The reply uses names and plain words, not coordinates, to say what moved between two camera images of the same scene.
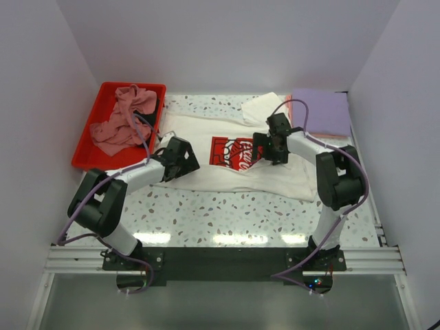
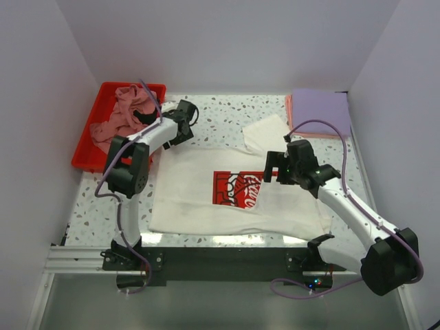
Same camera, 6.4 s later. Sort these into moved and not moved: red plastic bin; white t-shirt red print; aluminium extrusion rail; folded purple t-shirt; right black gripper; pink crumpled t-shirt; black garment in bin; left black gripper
Moved: right black gripper; left black gripper; white t-shirt red print
Not moved: pink crumpled t-shirt; aluminium extrusion rail; black garment in bin; folded purple t-shirt; red plastic bin
